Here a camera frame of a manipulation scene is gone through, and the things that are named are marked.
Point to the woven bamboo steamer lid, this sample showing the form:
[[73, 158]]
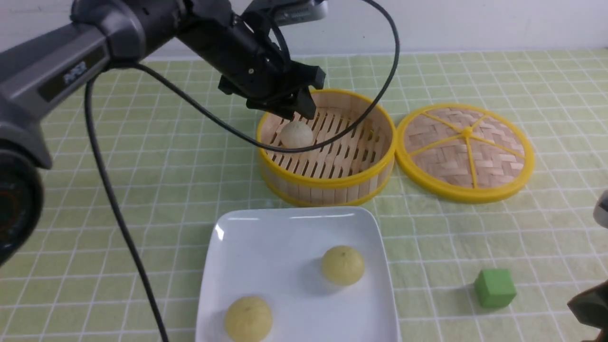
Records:
[[464, 153]]

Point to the green wooden cube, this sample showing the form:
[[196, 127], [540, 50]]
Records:
[[494, 288]]

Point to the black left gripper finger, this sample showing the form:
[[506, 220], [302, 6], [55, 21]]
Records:
[[282, 111], [304, 104]]

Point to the yellow steamed bun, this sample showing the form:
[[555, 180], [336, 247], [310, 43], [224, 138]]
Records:
[[343, 265], [248, 319]]

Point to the yellow-rimmed bamboo steamer basket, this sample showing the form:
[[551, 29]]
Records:
[[350, 171]]

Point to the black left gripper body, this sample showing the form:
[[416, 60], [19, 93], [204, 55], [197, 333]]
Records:
[[250, 54]]

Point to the white square plate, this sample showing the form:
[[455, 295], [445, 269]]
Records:
[[276, 254]]

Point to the green checkered tablecloth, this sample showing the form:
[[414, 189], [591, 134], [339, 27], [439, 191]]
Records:
[[174, 173]]

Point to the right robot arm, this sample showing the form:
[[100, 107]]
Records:
[[590, 307]]

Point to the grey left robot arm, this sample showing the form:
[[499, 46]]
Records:
[[39, 74]]

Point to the white steamed bun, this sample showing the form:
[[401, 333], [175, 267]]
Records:
[[296, 135]]

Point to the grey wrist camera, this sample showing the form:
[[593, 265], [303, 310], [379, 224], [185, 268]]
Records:
[[294, 9]]

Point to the yellow steamed bun on plate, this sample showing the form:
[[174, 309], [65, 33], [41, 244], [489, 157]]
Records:
[[248, 319]]

